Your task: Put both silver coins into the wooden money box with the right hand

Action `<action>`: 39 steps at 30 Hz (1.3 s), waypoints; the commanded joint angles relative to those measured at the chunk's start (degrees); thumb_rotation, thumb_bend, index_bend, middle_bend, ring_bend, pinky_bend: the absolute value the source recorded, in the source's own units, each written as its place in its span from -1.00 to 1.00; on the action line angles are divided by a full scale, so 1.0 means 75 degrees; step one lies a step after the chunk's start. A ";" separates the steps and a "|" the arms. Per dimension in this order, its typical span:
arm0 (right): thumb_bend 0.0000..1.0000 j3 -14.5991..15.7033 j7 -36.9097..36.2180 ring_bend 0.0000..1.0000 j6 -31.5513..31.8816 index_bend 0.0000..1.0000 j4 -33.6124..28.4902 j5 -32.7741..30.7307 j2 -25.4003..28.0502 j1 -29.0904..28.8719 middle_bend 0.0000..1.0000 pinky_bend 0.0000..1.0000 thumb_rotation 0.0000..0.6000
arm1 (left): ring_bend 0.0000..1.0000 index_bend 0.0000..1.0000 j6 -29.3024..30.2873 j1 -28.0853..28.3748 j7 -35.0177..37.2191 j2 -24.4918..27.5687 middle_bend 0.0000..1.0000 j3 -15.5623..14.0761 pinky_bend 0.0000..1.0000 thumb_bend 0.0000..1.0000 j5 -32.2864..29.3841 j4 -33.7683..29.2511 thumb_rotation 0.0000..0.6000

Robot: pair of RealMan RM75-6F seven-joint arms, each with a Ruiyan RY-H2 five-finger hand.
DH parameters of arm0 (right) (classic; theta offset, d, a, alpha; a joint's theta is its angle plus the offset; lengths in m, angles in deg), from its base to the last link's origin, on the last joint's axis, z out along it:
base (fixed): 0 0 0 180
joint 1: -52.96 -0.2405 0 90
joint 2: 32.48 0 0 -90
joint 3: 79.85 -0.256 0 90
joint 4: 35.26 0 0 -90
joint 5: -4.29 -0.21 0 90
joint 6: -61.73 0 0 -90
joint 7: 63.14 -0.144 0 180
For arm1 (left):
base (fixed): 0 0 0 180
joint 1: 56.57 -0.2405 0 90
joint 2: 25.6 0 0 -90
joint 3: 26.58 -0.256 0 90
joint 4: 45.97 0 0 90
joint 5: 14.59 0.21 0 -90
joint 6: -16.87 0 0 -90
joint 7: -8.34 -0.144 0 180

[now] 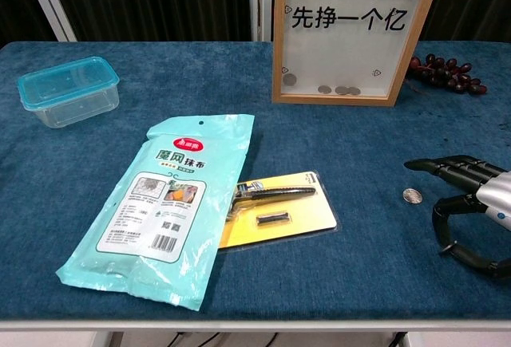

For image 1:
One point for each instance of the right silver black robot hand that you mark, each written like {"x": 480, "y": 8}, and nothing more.
{"x": 495, "y": 191}

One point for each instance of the wooden frame money box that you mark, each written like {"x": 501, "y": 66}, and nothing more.
{"x": 339, "y": 56}

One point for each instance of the dark red grape bunch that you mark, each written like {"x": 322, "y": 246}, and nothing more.
{"x": 443, "y": 72}

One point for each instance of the blue tablecloth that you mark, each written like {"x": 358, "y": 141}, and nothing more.
{"x": 359, "y": 263}

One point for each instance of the black pleated partition panel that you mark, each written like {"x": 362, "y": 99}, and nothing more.
{"x": 479, "y": 4}
{"x": 159, "y": 0}
{"x": 16, "y": 4}

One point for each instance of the yellow razor blister card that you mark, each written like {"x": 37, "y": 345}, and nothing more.
{"x": 303, "y": 215}

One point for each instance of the black razor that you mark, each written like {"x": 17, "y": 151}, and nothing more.
{"x": 279, "y": 194}

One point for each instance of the black razor blade cartridge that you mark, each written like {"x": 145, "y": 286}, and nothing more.
{"x": 272, "y": 219}

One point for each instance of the teal cleaning cloth package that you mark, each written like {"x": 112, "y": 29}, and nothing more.
{"x": 167, "y": 187}

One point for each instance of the clear container with teal lid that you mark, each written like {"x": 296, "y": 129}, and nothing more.
{"x": 68, "y": 91}

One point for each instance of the white partition frame post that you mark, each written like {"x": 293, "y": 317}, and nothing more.
{"x": 263, "y": 4}
{"x": 54, "y": 4}

